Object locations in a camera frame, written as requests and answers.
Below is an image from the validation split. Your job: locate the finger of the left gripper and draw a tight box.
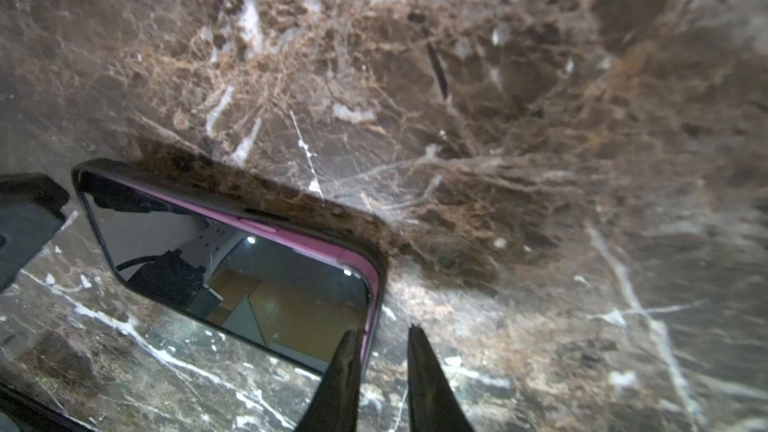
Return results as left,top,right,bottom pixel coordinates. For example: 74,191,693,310
1,173,70,292

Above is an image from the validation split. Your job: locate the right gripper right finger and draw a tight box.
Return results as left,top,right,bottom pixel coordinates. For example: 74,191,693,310
408,325,473,432

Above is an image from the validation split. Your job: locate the black phone case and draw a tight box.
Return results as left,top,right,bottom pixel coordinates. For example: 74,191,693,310
70,157,388,376

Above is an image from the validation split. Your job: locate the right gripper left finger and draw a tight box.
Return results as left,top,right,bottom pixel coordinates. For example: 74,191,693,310
294,329,364,432

